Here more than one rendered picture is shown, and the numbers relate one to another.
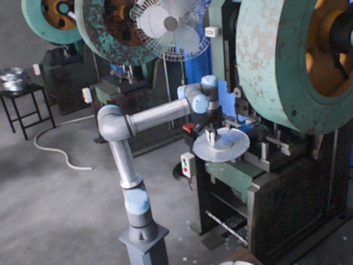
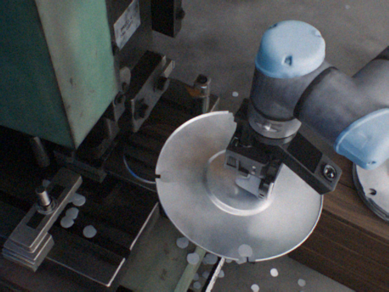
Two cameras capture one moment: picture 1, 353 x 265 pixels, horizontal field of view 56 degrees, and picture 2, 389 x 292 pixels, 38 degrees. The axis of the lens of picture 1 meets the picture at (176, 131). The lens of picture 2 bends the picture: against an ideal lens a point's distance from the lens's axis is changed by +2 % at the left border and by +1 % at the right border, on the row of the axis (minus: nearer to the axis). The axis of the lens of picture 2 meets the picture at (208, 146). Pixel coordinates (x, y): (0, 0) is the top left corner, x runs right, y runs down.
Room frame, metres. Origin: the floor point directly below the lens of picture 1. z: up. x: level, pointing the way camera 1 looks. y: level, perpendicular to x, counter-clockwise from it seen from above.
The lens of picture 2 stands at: (1.86, 0.13, 1.61)
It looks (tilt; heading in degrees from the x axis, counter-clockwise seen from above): 56 degrees down; 232
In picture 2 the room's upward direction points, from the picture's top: 5 degrees clockwise
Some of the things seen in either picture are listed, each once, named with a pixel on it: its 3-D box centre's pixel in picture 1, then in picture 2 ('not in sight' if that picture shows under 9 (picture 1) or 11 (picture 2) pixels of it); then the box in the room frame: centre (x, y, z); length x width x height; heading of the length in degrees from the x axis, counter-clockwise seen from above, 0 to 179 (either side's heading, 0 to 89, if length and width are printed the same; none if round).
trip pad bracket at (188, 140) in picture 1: (193, 146); not in sight; (1.82, -0.09, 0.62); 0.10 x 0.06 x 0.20; 31
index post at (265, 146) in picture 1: (265, 149); (201, 93); (1.45, -0.43, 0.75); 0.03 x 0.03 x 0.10; 31
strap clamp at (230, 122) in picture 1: (235, 121); (43, 208); (1.82, -0.36, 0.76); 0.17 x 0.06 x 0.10; 31
